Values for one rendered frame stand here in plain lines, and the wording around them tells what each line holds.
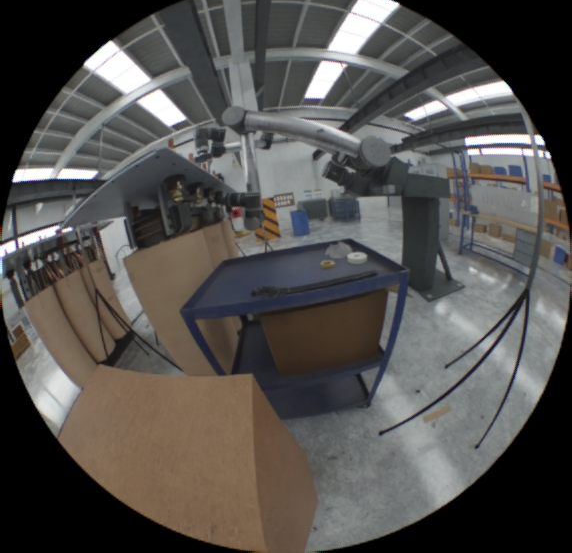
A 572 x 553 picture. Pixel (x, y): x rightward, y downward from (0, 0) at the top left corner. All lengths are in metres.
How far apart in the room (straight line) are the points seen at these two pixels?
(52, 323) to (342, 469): 2.31
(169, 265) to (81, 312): 1.56
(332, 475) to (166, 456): 0.94
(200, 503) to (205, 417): 0.11
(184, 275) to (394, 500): 1.53
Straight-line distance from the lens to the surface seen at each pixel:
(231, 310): 0.42
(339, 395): 1.08
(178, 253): 0.81
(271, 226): 6.19
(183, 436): 0.23
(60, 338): 2.07
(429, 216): 2.01
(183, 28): 4.08
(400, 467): 1.17
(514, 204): 4.40
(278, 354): 0.60
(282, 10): 10.00
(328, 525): 1.16
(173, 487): 0.23
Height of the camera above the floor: 1.10
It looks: 20 degrees down
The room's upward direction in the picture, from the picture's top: 10 degrees counter-clockwise
